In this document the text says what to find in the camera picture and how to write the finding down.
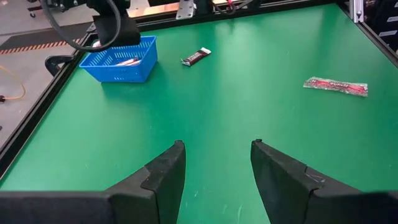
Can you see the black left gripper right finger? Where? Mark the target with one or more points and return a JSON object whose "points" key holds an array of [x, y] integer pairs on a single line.
{"points": [[286, 186]]}

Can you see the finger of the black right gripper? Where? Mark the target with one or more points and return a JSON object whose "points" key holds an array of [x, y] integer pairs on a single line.
{"points": [[119, 31]]}

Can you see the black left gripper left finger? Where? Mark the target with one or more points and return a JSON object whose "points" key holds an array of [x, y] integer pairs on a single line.
{"points": [[152, 193]]}

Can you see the white red candy stick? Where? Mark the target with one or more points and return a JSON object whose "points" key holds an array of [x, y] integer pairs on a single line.
{"points": [[125, 62], [136, 63], [96, 44]]}

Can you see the brown chocolate bar wrapper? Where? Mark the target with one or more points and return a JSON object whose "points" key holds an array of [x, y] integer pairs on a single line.
{"points": [[196, 57]]}

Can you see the red sour straws candy packet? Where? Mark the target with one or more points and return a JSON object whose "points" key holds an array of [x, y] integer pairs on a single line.
{"points": [[335, 86]]}

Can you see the blue plastic basket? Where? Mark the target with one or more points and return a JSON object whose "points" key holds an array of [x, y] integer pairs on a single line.
{"points": [[124, 74]]}

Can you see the grey wheeled cart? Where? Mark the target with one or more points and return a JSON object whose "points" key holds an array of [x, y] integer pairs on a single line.
{"points": [[32, 11]]}

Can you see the black table clamp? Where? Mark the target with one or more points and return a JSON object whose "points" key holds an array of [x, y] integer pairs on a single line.
{"points": [[49, 63]]}

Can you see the black hazard striped floor mat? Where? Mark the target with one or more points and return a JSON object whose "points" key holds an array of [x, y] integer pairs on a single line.
{"points": [[31, 39]]}

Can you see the black box with white labels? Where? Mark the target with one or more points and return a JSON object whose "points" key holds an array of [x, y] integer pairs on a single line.
{"points": [[377, 15]]}

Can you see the grey metal bracket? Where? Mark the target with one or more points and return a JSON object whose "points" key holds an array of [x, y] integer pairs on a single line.
{"points": [[185, 9]]}

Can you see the black upright frame post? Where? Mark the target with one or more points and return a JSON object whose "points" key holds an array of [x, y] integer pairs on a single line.
{"points": [[203, 4]]}

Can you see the silver aluminium bracket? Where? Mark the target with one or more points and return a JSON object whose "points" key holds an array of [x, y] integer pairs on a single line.
{"points": [[356, 11]]}

